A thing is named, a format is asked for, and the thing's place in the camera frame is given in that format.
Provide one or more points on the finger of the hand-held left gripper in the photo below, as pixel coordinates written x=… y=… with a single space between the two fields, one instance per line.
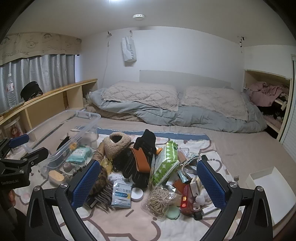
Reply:
x=19 y=140
x=37 y=154

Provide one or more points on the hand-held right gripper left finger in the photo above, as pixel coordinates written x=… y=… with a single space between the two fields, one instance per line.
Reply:
x=86 y=183

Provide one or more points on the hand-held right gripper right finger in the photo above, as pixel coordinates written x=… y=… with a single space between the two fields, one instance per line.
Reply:
x=211 y=185

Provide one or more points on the white blue sachet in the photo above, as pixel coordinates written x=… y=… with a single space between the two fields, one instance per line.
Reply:
x=121 y=194

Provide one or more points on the bag of beige rubber bands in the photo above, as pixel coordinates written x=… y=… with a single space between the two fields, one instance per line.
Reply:
x=159 y=199

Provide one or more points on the clear plastic storage box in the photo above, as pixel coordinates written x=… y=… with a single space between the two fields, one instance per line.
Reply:
x=90 y=122

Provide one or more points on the red dressed doll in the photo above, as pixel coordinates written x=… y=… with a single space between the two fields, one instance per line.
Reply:
x=15 y=132

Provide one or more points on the dark claw hair clip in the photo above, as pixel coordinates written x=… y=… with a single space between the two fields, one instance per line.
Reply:
x=78 y=172

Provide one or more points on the cream cosmetic box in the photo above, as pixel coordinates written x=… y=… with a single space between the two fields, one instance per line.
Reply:
x=196 y=186

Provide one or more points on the clear jar with white lid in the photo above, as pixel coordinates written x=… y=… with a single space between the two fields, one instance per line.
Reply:
x=11 y=124

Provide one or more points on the dark grey case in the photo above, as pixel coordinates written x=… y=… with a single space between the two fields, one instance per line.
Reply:
x=91 y=202

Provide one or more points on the brown hair comb clip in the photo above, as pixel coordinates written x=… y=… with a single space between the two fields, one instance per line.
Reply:
x=104 y=195

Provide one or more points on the brown tape roll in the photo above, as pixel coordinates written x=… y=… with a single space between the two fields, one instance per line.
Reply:
x=67 y=165

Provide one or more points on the small metal fork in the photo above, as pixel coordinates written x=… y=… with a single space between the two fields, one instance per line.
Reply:
x=236 y=178

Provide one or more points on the yellow clear plastic packet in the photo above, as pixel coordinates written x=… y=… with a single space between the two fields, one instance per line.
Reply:
x=106 y=163

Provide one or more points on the teal wet wipes pack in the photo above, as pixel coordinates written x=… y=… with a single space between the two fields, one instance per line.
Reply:
x=79 y=155

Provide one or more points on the black cloth sock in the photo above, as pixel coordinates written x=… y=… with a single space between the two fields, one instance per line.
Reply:
x=64 y=143

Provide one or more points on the beige oval box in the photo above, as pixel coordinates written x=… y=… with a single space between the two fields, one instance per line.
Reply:
x=56 y=177

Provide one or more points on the twine spool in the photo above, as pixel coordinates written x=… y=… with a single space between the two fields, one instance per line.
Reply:
x=98 y=155

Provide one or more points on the red box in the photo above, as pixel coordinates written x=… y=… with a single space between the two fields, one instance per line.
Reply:
x=186 y=201

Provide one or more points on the white fluffy scrunchie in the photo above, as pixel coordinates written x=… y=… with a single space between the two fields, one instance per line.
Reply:
x=116 y=177

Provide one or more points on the yellow toy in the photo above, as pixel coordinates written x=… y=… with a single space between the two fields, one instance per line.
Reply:
x=74 y=146

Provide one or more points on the beige fleece hat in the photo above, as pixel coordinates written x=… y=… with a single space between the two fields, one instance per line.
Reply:
x=108 y=148

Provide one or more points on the black striped knit glove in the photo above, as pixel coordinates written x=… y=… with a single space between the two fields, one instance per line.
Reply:
x=129 y=166

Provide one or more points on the green round compact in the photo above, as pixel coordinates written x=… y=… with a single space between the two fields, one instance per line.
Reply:
x=172 y=212

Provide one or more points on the clear water bottle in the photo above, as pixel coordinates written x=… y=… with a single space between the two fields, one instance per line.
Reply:
x=12 y=92

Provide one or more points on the black cap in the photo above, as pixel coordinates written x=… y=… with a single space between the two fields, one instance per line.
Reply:
x=30 y=90

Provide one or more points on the green patterned tissue pack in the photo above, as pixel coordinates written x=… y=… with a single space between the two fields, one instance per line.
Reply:
x=166 y=160

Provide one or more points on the white round tin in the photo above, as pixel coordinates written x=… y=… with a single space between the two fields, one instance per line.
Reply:
x=137 y=194

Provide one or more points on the orange leather pouch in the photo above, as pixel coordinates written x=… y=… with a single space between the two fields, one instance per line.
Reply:
x=142 y=162

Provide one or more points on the white tray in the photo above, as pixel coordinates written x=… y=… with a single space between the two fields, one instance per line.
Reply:
x=275 y=201

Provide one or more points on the grey blue duvet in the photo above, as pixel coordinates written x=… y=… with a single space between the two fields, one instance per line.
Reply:
x=196 y=120

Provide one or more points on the black fabric glove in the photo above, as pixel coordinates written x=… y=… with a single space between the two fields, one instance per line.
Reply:
x=145 y=141

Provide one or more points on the tan folded blanket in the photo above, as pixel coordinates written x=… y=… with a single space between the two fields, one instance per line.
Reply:
x=108 y=113

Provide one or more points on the wooden shelf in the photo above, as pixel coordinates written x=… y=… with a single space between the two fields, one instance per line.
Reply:
x=69 y=85

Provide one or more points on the grey curtain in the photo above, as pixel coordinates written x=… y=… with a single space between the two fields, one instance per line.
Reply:
x=53 y=69

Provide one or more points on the beige quilted pillow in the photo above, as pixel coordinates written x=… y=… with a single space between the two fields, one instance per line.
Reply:
x=212 y=102
x=138 y=92

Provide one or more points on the dark clothes pile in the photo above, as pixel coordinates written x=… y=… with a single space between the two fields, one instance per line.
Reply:
x=270 y=112

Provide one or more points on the beige printed valance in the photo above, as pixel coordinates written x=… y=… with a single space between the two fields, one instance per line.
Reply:
x=34 y=45

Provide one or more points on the pink clothes pile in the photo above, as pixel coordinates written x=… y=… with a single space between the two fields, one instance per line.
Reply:
x=261 y=95

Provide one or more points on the white headboard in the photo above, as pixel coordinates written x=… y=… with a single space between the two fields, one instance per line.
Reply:
x=185 y=77

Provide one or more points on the white hanging bag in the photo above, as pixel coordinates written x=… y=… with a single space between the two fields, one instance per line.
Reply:
x=129 y=49

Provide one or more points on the wooden closet frame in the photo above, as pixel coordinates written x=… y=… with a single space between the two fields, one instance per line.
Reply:
x=266 y=75

